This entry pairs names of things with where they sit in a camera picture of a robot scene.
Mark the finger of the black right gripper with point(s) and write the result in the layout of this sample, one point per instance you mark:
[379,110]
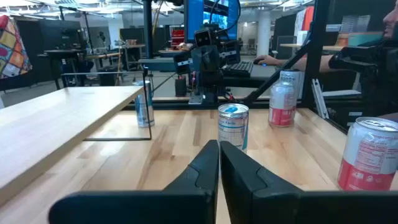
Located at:
[235,51]
[180,63]

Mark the black computer keyboard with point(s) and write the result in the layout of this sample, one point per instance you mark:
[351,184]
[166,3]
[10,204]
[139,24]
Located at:
[237,68]

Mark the person's hand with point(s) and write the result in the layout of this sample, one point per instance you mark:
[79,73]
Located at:
[267,60]

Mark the white leaning slats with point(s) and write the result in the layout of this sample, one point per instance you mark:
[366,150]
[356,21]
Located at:
[320,99]

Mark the wooden shelf with black legs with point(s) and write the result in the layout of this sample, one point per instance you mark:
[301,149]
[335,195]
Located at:
[46,121]

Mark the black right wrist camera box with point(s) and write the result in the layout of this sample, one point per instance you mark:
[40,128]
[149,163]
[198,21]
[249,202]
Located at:
[202,38]

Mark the red and white sparkling-water can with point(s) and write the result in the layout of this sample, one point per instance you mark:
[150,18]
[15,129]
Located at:
[281,105]
[370,155]

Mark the colourful patchwork quilt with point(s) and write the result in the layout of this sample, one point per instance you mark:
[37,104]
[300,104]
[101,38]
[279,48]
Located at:
[12,49]

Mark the large blue-screen monitor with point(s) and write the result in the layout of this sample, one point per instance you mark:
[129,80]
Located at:
[194,18]

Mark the red storage crate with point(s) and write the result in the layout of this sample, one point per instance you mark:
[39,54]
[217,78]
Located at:
[178,37]

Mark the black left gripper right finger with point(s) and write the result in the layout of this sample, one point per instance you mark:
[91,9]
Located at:
[264,205]

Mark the silver slim can blue tab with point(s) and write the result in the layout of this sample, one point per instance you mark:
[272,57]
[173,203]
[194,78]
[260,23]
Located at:
[233,127]

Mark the black background desk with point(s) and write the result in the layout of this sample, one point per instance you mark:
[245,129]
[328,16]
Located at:
[62,53]

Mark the blue and silver slim can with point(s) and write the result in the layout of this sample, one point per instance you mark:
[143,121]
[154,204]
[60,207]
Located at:
[141,112]

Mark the person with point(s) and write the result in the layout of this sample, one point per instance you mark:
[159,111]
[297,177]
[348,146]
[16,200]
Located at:
[390,21]

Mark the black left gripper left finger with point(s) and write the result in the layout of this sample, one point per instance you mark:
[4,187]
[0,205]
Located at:
[186,205]

